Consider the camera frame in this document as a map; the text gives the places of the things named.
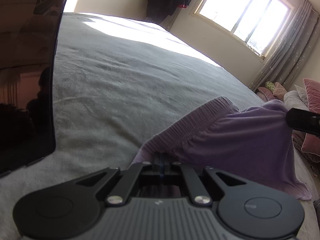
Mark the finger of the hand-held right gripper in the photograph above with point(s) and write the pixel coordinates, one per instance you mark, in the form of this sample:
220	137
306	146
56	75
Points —
295	118

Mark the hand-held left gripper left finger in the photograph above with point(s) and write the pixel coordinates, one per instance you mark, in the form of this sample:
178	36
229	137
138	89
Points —
140	172

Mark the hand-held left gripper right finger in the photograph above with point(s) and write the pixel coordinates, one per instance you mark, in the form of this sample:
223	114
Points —
185	175

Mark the lilac pants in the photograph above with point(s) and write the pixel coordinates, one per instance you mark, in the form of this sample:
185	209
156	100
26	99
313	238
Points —
237	140

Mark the white pillow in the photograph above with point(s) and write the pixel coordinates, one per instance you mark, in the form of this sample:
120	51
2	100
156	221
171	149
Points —
300	93

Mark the small pink pillow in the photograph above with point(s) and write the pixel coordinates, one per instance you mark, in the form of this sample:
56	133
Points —
279	91
265	94

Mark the large pink velvet pillow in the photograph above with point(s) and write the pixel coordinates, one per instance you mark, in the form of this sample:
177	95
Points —
312	90

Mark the green patterned cushion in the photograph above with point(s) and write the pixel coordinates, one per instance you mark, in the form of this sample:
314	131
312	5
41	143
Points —
270	86

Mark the grey patterned curtain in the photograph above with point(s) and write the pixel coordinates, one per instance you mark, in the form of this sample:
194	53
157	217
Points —
287	50

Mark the window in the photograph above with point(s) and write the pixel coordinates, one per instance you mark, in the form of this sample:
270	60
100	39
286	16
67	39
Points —
240	12

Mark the dark glossy panel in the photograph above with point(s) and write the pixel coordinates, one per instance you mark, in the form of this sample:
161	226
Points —
27	67

